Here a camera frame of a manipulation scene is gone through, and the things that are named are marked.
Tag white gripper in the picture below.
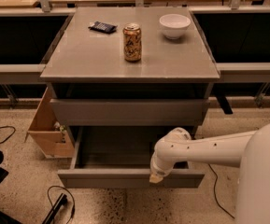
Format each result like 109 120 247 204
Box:
149 157 172 184

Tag grey drawer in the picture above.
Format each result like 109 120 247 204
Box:
57 126 206 189
50 99 209 126

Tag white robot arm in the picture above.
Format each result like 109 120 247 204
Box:
149 124 270 224

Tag grey top drawer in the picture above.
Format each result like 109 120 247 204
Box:
50 99 209 126

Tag grey drawer cabinet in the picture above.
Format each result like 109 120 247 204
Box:
41 7 220 137

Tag black bar on floor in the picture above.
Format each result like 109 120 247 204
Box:
42 193 67 224

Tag cardboard box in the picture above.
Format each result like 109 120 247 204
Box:
28 89 75 158

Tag gold patterned soda can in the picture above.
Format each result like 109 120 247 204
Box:
123 22 142 62

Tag white ceramic bowl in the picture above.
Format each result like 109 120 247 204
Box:
159 14 191 39

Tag dark blue snack packet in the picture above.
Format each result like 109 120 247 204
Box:
89 21 117 35

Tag black cable right floor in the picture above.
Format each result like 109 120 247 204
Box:
207 163 235 220

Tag black cable bottom left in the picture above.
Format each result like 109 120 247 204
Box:
46 185 77 224

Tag grey metal rail frame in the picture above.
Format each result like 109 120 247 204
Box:
0 0 270 105

